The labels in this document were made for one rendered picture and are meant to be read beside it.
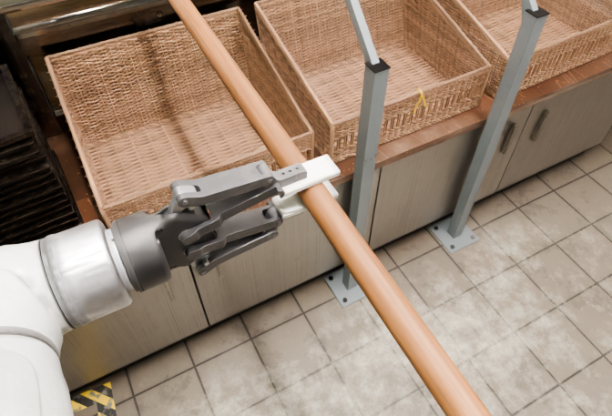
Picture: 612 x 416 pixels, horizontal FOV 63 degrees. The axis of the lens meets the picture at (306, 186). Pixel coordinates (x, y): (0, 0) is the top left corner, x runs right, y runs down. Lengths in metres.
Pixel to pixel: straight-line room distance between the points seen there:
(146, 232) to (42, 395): 0.16
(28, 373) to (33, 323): 0.06
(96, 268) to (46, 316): 0.05
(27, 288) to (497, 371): 1.56
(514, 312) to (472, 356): 0.24
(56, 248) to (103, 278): 0.05
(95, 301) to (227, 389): 1.26
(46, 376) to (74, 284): 0.09
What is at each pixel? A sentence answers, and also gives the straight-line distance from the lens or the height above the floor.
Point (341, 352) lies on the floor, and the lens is 1.75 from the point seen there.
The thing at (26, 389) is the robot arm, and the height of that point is 1.27.
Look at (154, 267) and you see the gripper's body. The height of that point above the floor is 1.21.
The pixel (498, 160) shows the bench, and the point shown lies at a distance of 1.94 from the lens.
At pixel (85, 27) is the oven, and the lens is 1.51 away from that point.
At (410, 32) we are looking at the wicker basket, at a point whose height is 0.64.
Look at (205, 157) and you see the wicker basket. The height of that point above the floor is 0.59.
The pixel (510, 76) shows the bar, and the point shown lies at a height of 0.76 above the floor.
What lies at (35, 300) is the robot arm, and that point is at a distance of 0.48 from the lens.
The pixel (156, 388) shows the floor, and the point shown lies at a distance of 1.77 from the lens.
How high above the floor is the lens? 1.61
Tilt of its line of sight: 49 degrees down
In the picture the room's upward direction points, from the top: straight up
